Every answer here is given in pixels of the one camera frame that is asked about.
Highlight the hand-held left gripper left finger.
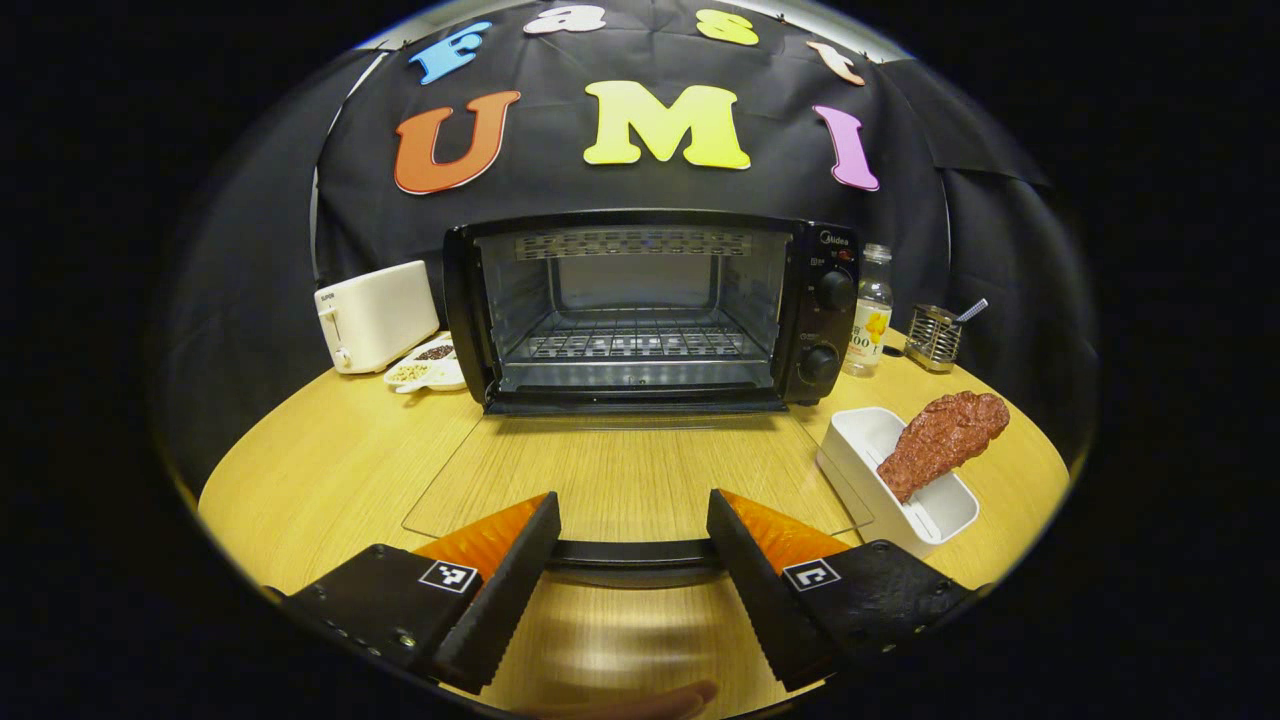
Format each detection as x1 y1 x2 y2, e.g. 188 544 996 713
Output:
283 491 563 696

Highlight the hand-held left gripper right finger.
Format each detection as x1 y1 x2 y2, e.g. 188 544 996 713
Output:
706 488 978 693

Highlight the brown meat piece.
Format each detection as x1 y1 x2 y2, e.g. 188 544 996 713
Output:
877 390 1011 503

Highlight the black electric oven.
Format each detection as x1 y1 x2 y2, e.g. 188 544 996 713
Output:
402 208 876 589

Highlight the white rectangular tray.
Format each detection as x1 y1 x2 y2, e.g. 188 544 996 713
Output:
816 406 981 559

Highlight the white divided seasoning dish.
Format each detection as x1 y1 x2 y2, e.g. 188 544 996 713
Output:
384 335 469 394

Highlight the clear bottle with yellow label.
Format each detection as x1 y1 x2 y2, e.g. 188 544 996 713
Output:
842 243 894 378

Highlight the white toaster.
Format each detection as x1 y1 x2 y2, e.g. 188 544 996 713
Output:
314 260 442 375

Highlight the metal mesh holder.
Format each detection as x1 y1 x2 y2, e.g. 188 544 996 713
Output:
905 304 963 374

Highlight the black backdrop cloth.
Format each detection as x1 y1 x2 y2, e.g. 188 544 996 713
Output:
150 0 1101 481

